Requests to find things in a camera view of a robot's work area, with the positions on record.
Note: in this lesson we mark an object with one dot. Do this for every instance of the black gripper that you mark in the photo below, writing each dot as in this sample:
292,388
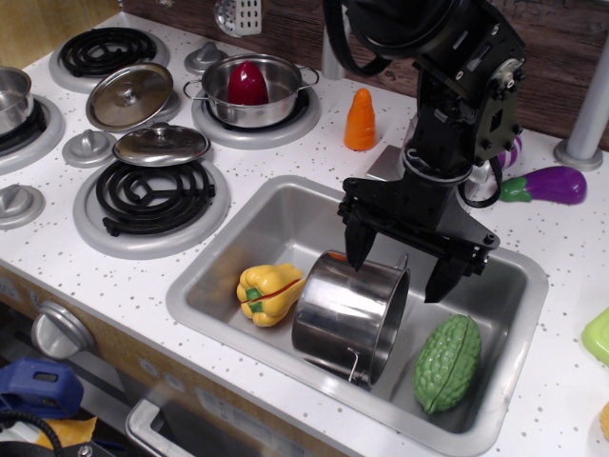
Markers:
421,214

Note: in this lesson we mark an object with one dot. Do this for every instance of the steel pot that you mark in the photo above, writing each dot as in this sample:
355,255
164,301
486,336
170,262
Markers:
347,320
16,99
284,82

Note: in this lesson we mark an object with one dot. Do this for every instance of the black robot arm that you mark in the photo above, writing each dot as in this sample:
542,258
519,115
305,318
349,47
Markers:
470,63

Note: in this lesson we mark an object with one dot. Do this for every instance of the stainless steel sink basin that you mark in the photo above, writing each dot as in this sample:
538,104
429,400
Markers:
292,219

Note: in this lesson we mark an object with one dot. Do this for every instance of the steel pot on burner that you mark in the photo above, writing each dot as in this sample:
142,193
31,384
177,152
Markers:
284,82

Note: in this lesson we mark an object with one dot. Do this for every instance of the domed steel pot lid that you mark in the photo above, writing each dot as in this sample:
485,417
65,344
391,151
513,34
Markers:
161,145

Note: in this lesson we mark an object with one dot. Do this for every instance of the flat steel pot lid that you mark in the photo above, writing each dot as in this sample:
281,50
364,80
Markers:
129,97

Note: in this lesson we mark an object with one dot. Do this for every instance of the silver toy faucet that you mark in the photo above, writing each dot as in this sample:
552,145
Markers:
390,165

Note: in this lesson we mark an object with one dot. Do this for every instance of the green toy bitter melon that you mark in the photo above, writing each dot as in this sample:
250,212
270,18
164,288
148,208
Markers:
447,364

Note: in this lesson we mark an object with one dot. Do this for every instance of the orange toy carrot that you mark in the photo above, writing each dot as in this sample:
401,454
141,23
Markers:
360,127

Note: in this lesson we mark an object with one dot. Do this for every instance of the yellow toy bell pepper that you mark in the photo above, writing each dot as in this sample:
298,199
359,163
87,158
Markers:
267,292

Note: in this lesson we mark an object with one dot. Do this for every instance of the purple white toy onion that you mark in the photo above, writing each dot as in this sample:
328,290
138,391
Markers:
510,157

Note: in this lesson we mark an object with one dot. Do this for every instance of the purple toy eggplant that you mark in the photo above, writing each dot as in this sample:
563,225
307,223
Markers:
563,185

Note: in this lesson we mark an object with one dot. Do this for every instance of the grey support pole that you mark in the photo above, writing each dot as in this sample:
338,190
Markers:
581,149

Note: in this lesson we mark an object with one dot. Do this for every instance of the light green plastic container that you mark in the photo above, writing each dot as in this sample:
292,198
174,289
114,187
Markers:
595,337

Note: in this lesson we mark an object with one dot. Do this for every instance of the dark red toy pepper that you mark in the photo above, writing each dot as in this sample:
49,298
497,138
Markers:
247,86

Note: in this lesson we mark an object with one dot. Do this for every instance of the yellow toy at right edge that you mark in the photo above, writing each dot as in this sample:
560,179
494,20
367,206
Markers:
604,421

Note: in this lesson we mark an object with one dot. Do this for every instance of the front black coil burner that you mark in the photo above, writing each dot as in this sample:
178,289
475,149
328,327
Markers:
140,213

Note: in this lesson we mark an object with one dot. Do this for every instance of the grey stove knob back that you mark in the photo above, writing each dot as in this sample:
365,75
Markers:
198,61

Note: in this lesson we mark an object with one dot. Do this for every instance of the grey stove knob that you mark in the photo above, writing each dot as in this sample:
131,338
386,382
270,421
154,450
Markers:
89,149
20,205
198,61

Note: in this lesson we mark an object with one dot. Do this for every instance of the hanging steel slotted utensil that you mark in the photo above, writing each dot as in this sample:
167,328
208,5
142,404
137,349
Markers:
239,18

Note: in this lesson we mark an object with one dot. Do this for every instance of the grey stove knob centre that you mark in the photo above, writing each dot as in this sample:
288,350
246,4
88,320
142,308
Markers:
89,149

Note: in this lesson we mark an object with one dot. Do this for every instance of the grey oven front knob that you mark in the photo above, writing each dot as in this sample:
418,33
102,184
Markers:
59,334

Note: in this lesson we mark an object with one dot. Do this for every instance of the yellow cloth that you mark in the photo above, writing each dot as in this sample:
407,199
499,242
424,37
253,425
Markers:
72,432

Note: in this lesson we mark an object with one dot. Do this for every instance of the blue clamp tool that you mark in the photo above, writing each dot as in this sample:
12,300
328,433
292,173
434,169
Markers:
46,389

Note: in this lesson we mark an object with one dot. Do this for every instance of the back left coil burner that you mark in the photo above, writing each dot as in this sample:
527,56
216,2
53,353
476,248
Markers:
82,62

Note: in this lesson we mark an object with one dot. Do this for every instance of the grey stove knob left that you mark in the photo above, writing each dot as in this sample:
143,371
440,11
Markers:
20,205

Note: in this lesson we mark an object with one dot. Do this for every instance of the silver oven door handle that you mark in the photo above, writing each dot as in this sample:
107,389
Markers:
171,431

